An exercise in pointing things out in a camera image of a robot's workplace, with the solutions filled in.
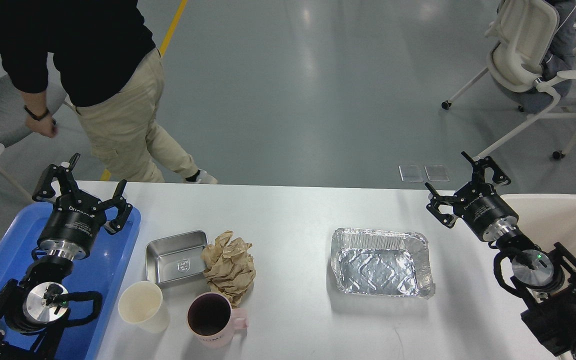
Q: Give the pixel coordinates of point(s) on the white office chair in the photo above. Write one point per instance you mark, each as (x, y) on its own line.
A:
(524, 30)

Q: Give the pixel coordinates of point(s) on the white paper cup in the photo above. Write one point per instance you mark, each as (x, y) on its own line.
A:
(142, 304)

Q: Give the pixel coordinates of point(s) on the blue plastic tray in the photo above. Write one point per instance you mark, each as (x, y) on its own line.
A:
(102, 271)

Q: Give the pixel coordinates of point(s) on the seated person in jeans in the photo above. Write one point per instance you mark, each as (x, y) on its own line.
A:
(558, 57)

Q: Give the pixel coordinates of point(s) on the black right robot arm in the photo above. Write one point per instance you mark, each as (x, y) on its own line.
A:
(544, 280)

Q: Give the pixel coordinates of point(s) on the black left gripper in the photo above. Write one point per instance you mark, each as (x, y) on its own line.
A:
(75, 224)

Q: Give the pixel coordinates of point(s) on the aluminium foil container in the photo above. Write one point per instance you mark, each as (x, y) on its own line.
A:
(371, 262)

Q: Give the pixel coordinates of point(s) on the person in black shirt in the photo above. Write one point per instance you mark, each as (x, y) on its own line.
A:
(112, 72)

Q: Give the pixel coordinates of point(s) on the brown paper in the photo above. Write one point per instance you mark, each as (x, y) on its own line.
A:
(229, 267)

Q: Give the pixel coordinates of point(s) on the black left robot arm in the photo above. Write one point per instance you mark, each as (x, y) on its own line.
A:
(36, 310)

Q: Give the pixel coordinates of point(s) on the beige plastic bin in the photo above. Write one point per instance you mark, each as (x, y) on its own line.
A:
(549, 220)

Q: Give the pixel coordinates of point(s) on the pink mug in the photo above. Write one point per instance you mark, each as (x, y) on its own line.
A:
(213, 320)

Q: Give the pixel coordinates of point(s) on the small stainless steel tray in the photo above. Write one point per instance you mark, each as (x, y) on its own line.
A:
(175, 259)

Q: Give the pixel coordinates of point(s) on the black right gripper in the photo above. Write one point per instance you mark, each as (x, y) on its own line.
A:
(485, 212)

